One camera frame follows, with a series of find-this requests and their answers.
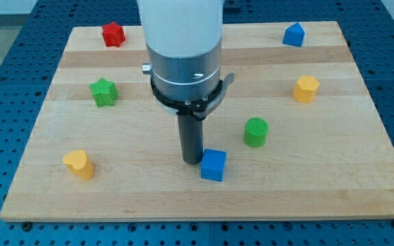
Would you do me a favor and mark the black clamp ring with lever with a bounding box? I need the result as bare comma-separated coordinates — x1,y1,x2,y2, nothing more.
150,72,235,122

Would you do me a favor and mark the green cylinder block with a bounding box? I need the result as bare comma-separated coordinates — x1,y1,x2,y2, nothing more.
244,118,269,148

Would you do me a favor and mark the wooden board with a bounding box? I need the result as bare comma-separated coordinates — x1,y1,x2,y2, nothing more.
0,21,394,222

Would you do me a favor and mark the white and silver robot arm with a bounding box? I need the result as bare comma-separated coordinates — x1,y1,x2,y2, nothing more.
137,0,224,109

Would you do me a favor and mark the blue pentagon block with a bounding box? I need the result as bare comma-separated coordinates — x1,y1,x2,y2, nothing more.
283,23,305,46

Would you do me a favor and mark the red star block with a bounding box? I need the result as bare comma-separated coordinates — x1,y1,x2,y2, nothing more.
102,22,126,47

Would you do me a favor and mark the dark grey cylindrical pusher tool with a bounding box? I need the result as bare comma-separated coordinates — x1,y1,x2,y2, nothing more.
177,115,203,165

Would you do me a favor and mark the yellow heart block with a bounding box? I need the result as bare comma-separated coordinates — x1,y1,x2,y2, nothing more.
62,150,94,180

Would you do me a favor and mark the blue cube block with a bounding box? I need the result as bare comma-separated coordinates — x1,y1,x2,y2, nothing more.
200,149,227,182

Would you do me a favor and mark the yellow hexagon block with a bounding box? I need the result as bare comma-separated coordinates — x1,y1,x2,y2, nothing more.
293,75,320,103

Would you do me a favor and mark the green star block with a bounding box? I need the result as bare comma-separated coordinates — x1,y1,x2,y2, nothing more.
89,78,119,107

